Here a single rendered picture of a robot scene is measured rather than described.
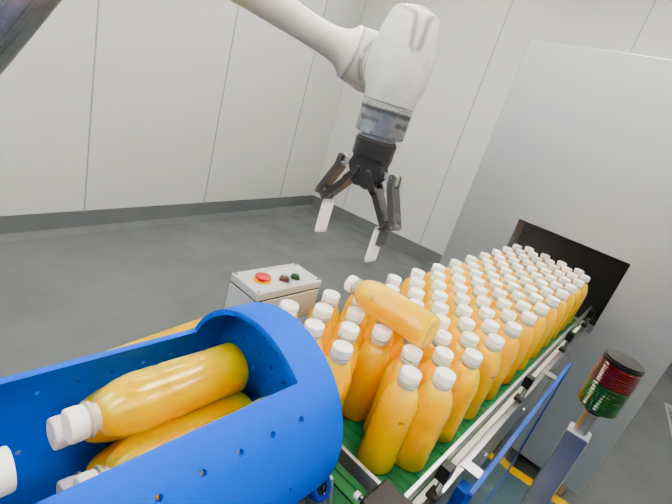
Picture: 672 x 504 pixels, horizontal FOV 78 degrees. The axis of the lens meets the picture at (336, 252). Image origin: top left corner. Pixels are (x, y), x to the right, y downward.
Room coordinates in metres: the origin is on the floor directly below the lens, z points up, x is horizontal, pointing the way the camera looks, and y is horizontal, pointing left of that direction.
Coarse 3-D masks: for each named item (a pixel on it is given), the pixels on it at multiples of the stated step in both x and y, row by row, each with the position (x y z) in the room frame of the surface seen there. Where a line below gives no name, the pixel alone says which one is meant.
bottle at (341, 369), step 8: (328, 360) 0.65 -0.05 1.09; (336, 360) 0.64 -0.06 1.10; (344, 360) 0.64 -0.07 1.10; (336, 368) 0.63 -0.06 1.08; (344, 368) 0.64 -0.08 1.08; (336, 376) 0.62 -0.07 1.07; (344, 376) 0.63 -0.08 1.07; (344, 384) 0.63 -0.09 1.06; (344, 392) 0.63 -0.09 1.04; (344, 400) 0.65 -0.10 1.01
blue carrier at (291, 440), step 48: (192, 336) 0.53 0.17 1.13; (240, 336) 0.55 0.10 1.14; (288, 336) 0.46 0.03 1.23; (0, 384) 0.34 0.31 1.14; (48, 384) 0.38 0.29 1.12; (96, 384) 0.43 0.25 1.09; (288, 384) 0.48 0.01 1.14; (336, 384) 0.45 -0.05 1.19; (0, 432) 0.35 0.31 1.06; (192, 432) 0.30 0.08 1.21; (240, 432) 0.33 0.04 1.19; (288, 432) 0.36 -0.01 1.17; (336, 432) 0.42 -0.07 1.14; (48, 480) 0.36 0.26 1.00; (96, 480) 0.23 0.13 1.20; (144, 480) 0.25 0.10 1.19; (192, 480) 0.27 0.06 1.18; (240, 480) 0.30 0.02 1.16; (288, 480) 0.35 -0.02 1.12
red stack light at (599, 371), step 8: (600, 360) 0.65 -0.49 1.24; (600, 368) 0.64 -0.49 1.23; (608, 368) 0.63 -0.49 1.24; (616, 368) 0.62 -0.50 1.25; (600, 376) 0.63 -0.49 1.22; (608, 376) 0.62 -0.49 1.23; (616, 376) 0.62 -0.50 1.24; (624, 376) 0.61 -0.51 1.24; (632, 376) 0.61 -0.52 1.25; (640, 376) 0.62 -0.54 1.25; (600, 384) 0.63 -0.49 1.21; (608, 384) 0.62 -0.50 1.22; (616, 384) 0.62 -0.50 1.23; (624, 384) 0.61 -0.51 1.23; (632, 384) 0.61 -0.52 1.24; (616, 392) 0.61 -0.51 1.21; (624, 392) 0.61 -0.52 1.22; (632, 392) 0.62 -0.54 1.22
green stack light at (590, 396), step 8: (592, 376) 0.65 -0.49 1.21; (584, 384) 0.66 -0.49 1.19; (592, 384) 0.64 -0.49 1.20; (584, 392) 0.64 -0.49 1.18; (592, 392) 0.63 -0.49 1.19; (600, 392) 0.62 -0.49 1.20; (608, 392) 0.62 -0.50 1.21; (584, 400) 0.63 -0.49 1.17; (592, 400) 0.63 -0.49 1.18; (600, 400) 0.62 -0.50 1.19; (608, 400) 0.61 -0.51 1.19; (616, 400) 0.61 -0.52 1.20; (624, 400) 0.62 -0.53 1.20; (592, 408) 0.62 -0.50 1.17; (600, 408) 0.62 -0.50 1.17; (608, 408) 0.61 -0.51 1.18; (616, 408) 0.61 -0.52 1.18; (608, 416) 0.61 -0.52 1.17; (616, 416) 0.62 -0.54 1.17
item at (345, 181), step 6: (354, 168) 0.77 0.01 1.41; (348, 174) 0.78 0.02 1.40; (354, 174) 0.77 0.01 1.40; (342, 180) 0.79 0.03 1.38; (348, 180) 0.78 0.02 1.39; (330, 186) 0.80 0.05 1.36; (336, 186) 0.79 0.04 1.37; (342, 186) 0.80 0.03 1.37; (324, 192) 0.81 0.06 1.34; (330, 192) 0.80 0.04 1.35; (336, 192) 0.81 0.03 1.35; (324, 198) 0.81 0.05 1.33; (330, 198) 0.83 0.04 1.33
